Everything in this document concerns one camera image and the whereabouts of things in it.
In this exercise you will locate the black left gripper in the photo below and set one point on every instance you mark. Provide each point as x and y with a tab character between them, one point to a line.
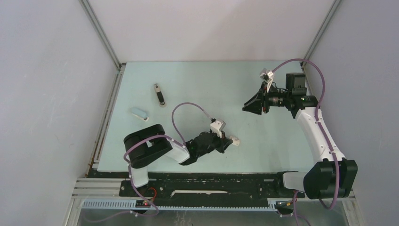
223	142

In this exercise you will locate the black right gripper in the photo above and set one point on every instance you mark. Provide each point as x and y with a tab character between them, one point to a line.
254	104

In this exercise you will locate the white staple box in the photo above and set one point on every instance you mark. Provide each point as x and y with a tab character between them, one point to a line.
235	141

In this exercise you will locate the beige and black large stapler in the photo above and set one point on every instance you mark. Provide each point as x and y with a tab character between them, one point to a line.
159	95

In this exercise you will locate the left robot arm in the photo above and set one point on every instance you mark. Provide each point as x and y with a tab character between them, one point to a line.
145	146

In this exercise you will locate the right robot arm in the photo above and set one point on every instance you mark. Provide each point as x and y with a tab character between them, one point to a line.
332	174

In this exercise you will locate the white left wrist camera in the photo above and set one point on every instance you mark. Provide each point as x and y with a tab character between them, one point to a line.
217	126

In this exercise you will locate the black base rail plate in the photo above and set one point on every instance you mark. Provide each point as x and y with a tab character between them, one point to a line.
204	190

